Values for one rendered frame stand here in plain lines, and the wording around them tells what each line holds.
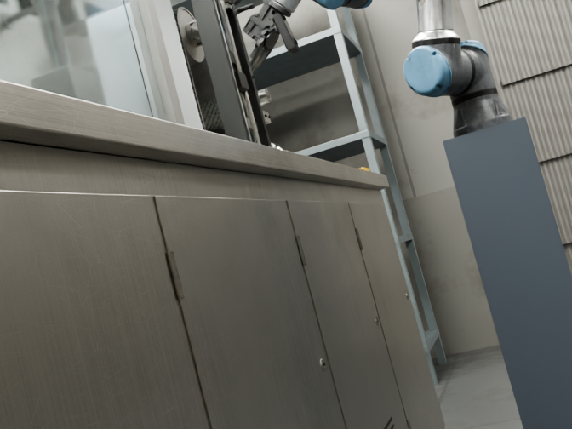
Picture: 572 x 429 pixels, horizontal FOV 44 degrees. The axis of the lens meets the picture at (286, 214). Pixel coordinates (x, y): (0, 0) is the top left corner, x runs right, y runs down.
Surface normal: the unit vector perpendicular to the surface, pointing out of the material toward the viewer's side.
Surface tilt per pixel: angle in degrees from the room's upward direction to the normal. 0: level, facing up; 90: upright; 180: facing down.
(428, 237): 90
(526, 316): 90
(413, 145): 90
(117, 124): 90
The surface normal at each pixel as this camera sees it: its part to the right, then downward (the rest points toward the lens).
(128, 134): 0.92, -0.26
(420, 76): -0.69, 0.26
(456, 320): -0.30, 0.00
